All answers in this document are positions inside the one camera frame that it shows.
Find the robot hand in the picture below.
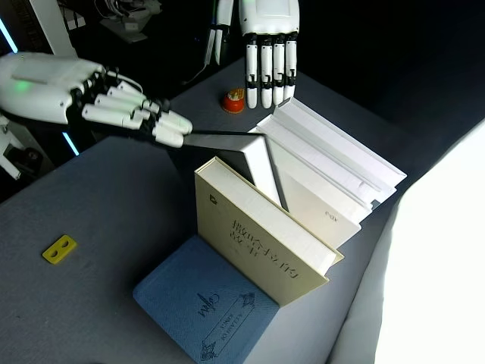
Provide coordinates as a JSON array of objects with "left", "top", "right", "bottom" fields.
[
  {"left": 0, "top": 51, "right": 193, "bottom": 149},
  {"left": 205, "top": 0, "right": 301, "bottom": 110}
]

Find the book with black spine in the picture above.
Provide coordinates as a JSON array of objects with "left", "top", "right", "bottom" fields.
[{"left": 181, "top": 130, "right": 289, "bottom": 213}]

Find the blue light strip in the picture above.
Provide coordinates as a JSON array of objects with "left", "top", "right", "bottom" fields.
[{"left": 0, "top": 17, "right": 81, "bottom": 157}]

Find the white and black machine base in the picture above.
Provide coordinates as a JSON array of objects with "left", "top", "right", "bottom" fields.
[{"left": 0, "top": 113, "right": 56, "bottom": 181}]

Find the small orange jar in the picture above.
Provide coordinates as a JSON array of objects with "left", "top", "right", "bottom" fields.
[{"left": 221, "top": 87, "right": 246, "bottom": 115}]

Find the grey table cloth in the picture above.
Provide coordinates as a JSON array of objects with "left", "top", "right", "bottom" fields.
[{"left": 0, "top": 56, "right": 485, "bottom": 364}]

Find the yellow block with two holes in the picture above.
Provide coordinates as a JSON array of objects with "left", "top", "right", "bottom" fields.
[{"left": 41, "top": 234, "right": 78, "bottom": 265}]

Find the white book with small print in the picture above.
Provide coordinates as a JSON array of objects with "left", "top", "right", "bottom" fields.
[{"left": 272, "top": 142, "right": 364, "bottom": 249}]

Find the cream book with printed title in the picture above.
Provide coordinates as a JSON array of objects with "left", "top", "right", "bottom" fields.
[{"left": 194, "top": 155, "right": 345, "bottom": 307}]

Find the blue notebook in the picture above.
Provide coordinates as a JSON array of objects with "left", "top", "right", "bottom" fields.
[{"left": 132, "top": 234, "right": 282, "bottom": 364}]

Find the white post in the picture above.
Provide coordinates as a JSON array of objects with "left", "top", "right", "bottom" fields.
[{"left": 29, "top": 0, "right": 79, "bottom": 58}]

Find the thin white cable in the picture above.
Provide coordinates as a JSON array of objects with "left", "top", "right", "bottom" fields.
[{"left": 181, "top": 62, "right": 210, "bottom": 87}]

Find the grey base plate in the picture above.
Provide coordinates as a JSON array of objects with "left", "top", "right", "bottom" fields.
[{"left": 99, "top": 17, "right": 149, "bottom": 45}]

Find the white cable bundle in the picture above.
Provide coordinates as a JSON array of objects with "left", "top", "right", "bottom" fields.
[{"left": 92, "top": 0, "right": 128, "bottom": 18}]

